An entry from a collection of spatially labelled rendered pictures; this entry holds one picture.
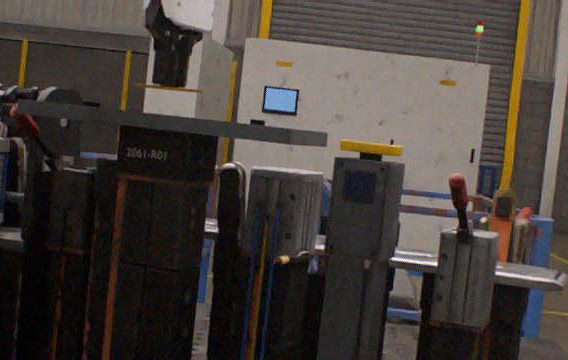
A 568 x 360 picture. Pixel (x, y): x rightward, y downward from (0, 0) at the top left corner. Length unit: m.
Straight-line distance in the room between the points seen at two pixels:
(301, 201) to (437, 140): 8.36
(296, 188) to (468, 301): 0.27
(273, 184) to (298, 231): 0.07
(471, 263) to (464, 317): 0.07
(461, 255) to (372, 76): 8.36
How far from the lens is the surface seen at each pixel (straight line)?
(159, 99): 9.60
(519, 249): 1.58
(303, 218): 1.32
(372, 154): 1.12
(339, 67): 9.56
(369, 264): 1.11
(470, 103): 9.70
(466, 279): 1.25
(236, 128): 1.12
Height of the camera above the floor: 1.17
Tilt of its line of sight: 3 degrees down
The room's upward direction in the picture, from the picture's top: 6 degrees clockwise
